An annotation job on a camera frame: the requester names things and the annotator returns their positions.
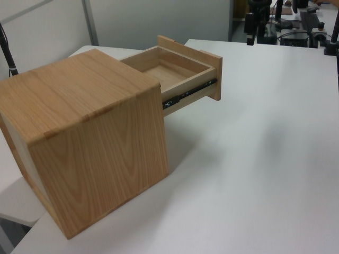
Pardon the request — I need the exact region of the black computer box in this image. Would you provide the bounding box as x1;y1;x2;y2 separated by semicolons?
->
280;31;311;48

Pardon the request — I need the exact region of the black monitor stand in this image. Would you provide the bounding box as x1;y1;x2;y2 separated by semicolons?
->
272;0;293;30

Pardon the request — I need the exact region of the brown wooden panel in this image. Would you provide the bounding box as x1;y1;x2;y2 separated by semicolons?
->
233;0;246;20

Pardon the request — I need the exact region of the black metal drawer slide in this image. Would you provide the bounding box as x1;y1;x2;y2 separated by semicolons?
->
162;78;218;111

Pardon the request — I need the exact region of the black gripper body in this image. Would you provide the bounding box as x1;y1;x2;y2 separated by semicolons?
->
245;12;259;34

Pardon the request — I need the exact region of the black camera pole with clamp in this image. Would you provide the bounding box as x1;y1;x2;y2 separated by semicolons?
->
323;14;339;56

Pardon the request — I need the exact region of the black camera pole white tie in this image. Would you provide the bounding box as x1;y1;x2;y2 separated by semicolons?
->
0;22;20;77

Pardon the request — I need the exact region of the wooden drawer with bar handle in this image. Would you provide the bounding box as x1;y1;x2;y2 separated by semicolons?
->
120;35;223;117

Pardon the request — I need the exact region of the aluminium partition post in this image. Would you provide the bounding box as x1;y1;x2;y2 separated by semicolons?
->
81;0;100;47

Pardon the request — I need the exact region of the dark green equipment box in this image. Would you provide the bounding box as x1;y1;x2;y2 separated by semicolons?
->
264;26;278;44

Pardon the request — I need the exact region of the light wooden drawer cabinet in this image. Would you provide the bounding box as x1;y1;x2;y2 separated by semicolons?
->
0;48;170;240

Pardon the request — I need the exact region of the emergency stop button box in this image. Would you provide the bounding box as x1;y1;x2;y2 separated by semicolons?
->
312;22;327;40

